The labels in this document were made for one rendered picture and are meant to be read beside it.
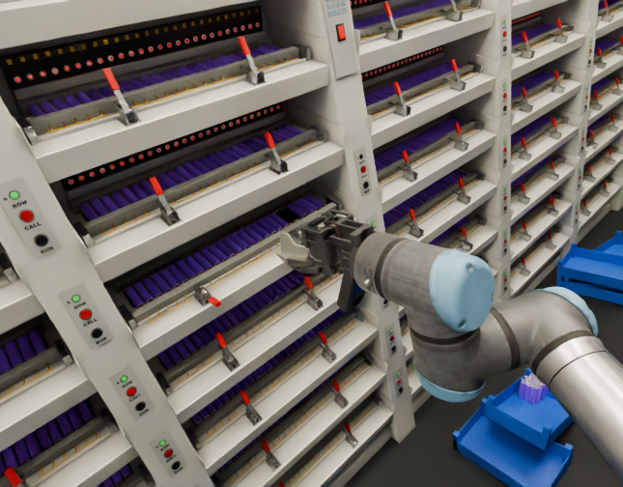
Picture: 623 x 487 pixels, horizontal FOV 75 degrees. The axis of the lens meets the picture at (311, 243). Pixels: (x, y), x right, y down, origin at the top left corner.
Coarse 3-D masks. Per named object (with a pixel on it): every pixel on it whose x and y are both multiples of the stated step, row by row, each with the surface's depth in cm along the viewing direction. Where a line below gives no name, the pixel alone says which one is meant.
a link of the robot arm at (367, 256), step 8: (368, 240) 57; (376, 240) 56; (384, 240) 56; (392, 240) 55; (360, 248) 57; (368, 248) 56; (376, 248) 55; (360, 256) 56; (368, 256) 55; (376, 256) 55; (360, 264) 56; (368, 264) 55; (376, 264) 54; (360, 272) 56; (368, 272) 55; (360, 280) 57; (368, 280) 55; (368, 288) 57
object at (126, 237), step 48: (192, 144) 94; (240, 144) 98; (288, 144) 97; (336, 144) 101; (96, 192) 82; (144, 192) 83; (192, 192) 86; (240, 192) 86; (96, 240) 75; (144, 240) 75
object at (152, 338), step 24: (312, 192) 117; (336, 192) 110; (264, 264) 96; (216, 288) 90; (240, 288) 90; (120, 312) 85; (168, 312) 85; (192, 312) 85; (216, 312) 89; (144, 336) 81; (168, 336) 83
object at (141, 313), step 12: (312, 216) 105; (288, 228) 102; (264, 240) 98; (276, 240) 99; (240, 252) 95; (252, 252) 96; (264, 252) 97; (228, 264) 92; (240, 264) 95; (204, 276) 90; (216, 276) 91; (228, 276) 92; (180, 288) 87; (192, 288) 88; (156, 300) 85; (168, 300) 85; (132, 312) 82; (144, 312) 82
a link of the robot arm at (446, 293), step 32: (384, 256) 54; (416, 256) 51; (448, 256) 48; (384, 288) 53; (416, 288) 49; (448, 288) 46; (480, 288) 48; (416, 320) 51; (448, 320) 47; (480, 320) 49
